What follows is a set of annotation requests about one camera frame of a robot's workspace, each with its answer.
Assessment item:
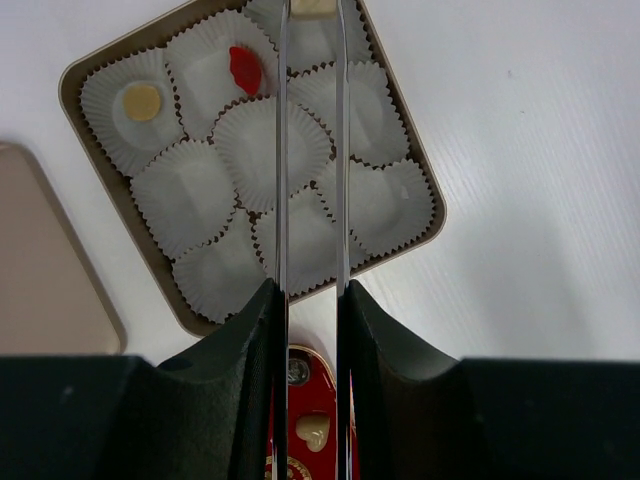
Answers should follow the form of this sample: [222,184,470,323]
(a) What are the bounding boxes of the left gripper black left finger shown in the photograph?
[119,280,277,479]

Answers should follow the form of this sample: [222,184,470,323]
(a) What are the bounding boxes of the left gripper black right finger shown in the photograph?
[346,281,475,479]

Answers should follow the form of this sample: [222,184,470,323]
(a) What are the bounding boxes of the metal serving tongs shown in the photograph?
[271,1,353,479]

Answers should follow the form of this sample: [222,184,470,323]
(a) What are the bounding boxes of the round caramel chocolate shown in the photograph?
[122,84,162,122]

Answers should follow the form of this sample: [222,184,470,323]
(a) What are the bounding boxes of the red lips candy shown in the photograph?
[229,46,263,96]

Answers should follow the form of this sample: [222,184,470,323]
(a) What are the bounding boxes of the beige square chocolate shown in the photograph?
[290,0,338,20]

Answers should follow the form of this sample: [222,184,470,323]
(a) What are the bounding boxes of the cream heart chocolate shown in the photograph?
[295,412,331,453]

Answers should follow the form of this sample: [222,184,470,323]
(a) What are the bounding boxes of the dark round chocolate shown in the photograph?
[287,350,311,387]

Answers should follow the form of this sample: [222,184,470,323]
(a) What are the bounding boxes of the red rectangular tray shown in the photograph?
[284,344,337,480]

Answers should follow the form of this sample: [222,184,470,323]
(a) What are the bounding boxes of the gold tin lid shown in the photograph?
[1,143,125,355]

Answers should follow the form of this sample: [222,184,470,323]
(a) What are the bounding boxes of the gold square tin box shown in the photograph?
[59,1,446,336]

